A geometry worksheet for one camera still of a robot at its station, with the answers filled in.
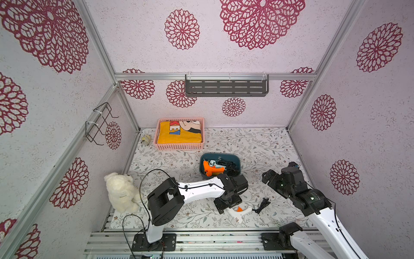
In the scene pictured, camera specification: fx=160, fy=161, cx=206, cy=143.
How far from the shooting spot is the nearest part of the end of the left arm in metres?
0.60

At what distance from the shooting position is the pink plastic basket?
3.45 feet

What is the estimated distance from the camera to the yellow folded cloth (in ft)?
3.46

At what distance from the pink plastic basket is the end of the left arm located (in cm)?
42

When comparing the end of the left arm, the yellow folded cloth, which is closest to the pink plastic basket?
the yellow folded cloth
